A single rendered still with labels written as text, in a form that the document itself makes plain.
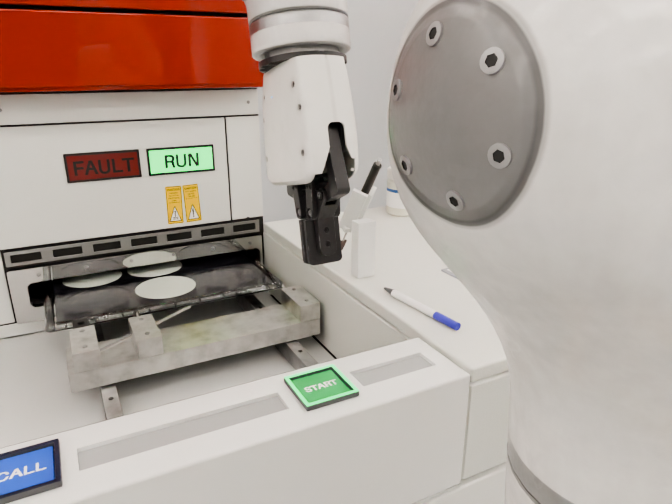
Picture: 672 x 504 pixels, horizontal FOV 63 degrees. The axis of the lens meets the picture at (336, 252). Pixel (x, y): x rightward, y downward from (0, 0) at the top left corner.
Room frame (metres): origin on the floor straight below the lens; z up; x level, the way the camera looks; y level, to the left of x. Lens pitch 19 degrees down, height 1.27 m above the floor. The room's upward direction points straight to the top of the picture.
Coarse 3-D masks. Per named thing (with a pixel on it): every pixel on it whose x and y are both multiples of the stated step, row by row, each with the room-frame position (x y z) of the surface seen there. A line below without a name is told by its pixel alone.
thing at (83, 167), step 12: (72, 156) 0.90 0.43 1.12; (84, 156) 0.91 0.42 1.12; (96, 156) 0.92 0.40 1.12; (108, 156) 0.92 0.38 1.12; (120, 156) 0.93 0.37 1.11; (132, 156) 0.94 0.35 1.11; (72, 168) 0.90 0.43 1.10; (84, 168) 0.91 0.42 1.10; (96, 168) 0.91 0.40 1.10; (108, 168) 0.92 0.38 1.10; (120, 168) 0.93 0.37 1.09; (132, 168) 0.94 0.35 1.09; (72, 180) 0.90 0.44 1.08
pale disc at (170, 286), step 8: (152, 280) 0.90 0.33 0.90; (160, 280) 0.90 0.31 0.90; (168, 280) 0.90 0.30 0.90; (176, 280) 0.90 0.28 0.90; (184, 280) 0.90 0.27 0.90; (192, 280) 0.90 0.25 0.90; (136, 288) 0.87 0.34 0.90; (144, 288) 0.87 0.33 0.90; (152, 288) 0.87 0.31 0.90; (160, 288) 0.87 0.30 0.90; (168, 288) 0.87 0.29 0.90; (176, 288) 0.87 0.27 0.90; (184, 288) 0.87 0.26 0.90; (192, 288) 0.87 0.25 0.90; (144, 296) 0.83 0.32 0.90; (152, 296) 0.83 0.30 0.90; (160, 296) 0.83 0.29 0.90; (168, 296) 0.83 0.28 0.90
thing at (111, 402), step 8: (96, 328) 0.81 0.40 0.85; (112, 384) 0.65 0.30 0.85; (104, 392) 0.63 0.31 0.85; (112, 392) 0.63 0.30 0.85; (104, 400) 0.61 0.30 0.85; (112, 400) 0.61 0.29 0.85; (104, 408) 0.59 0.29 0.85; (112, 408) 0.59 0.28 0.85; (120, 408) 0.59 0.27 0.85; (112, 416) 0.58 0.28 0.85
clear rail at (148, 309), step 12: (240, 288) 0.86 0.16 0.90; (252, 288) 0.86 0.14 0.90; (264, 288) 0.87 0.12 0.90; (276, 288) 0.88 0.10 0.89; (180, 300) 0.81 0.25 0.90; (192, 300) 0.82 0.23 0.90; (204, 300) 0.82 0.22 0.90; (216, 300) 0.83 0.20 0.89; (108, 312) 0.76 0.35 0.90; (120, 312) 0.77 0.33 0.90; (132, 312) 0.77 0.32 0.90; (144, 312) 0.78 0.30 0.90; (60, 324) 0.73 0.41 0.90
